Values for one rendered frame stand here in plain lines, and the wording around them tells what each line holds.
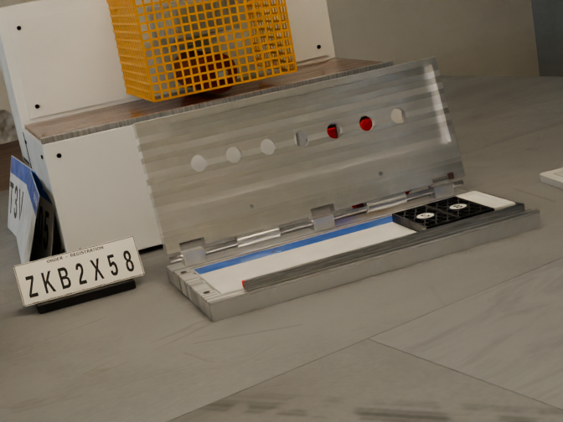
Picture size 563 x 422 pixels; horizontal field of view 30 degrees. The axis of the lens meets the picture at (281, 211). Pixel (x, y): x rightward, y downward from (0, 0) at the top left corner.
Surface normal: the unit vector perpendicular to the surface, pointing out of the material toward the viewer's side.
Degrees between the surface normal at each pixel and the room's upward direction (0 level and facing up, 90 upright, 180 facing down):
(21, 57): 90
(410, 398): 0
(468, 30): 90
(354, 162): 77
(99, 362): 0
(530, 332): 0
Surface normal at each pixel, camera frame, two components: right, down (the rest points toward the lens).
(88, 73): 0.34, 0.17
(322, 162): 0.29, -0.06
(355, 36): 0.53, 0.11
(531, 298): -0.17, -0.96
